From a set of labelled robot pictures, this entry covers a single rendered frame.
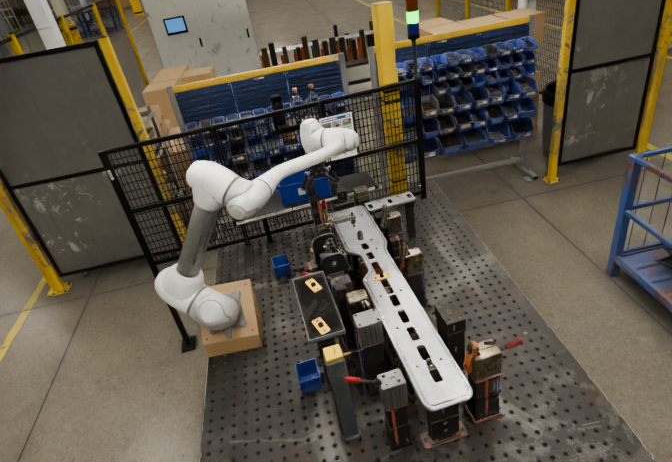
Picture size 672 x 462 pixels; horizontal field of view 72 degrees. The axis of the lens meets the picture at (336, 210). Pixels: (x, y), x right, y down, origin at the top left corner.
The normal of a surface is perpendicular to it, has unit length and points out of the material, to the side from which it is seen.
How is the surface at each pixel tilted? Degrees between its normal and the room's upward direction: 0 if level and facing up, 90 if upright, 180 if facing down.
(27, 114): 90
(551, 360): 0
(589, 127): 89
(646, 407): 0
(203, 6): 90
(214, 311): 51
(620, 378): 0
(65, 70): 89
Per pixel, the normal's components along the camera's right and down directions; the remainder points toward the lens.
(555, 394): -0.15, -0.84
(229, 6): 0.17, 0.49
